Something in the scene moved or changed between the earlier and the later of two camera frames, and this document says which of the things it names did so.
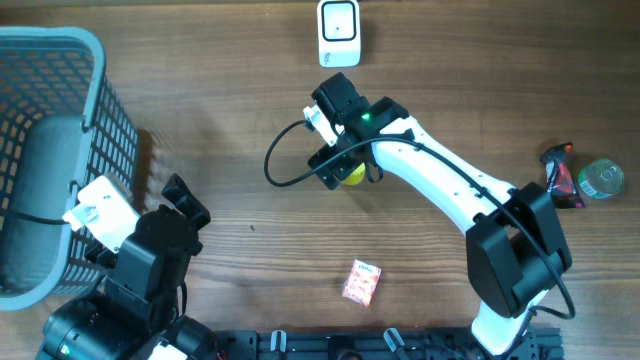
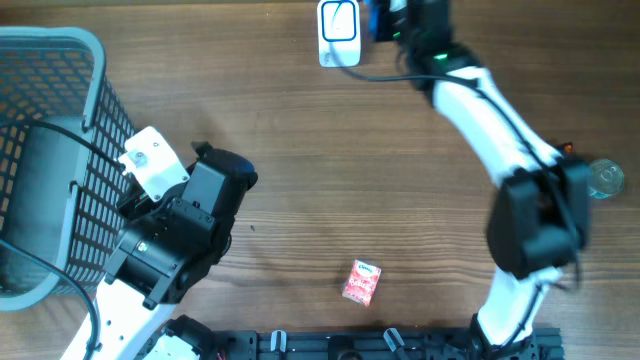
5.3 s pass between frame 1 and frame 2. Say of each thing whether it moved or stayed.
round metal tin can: stayed
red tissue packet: stayed
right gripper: moved
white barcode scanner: stayed
